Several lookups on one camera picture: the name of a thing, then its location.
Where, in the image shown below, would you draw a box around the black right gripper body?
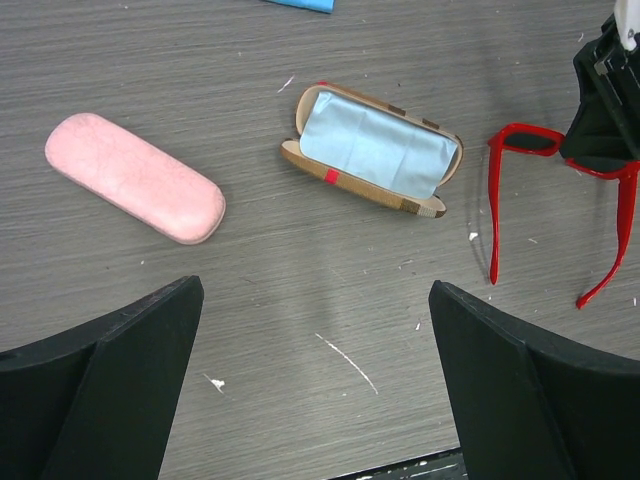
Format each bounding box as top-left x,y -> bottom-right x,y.
573,16 -> 639,150

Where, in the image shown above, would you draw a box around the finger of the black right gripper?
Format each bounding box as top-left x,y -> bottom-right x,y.
559,69 -> 639,174

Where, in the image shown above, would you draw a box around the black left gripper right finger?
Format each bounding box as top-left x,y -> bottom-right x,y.
429,281 -> 639,479

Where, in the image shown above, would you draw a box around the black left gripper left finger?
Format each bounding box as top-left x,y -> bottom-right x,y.
1,276 -> 203,479

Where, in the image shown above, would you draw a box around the red sunglasses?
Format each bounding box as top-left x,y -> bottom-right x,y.
487,122 -> 639,309

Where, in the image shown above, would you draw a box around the brown striped glasses case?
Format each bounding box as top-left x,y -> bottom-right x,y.
280,81 -> 464,218

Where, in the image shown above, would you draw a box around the light blue cloth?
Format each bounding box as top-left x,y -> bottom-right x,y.
300,91 -> 458,199

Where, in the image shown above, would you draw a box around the pink glasses case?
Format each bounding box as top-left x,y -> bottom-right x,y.
45,113 -> 226,245

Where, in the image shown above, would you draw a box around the blue cartoon print cloth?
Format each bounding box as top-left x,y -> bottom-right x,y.
267,0 -> 335,14

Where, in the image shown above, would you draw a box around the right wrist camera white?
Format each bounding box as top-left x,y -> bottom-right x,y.
613,0 -> 640,52

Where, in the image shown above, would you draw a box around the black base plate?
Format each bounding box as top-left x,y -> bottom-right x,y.
334,447 -> 468,480

